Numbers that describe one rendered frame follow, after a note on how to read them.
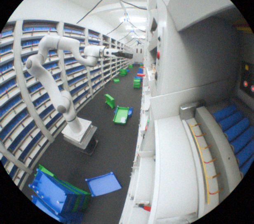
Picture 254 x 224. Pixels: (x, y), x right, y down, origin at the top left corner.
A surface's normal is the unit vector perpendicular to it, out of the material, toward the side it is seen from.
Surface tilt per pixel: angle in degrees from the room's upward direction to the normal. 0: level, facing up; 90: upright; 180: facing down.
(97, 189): 0
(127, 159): 0
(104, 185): 0
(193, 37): 90
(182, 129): 21
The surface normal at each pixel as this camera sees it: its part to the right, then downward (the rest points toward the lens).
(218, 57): -0.19, 0.47
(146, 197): -0.33, -0.86
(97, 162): 0.02, -0.88
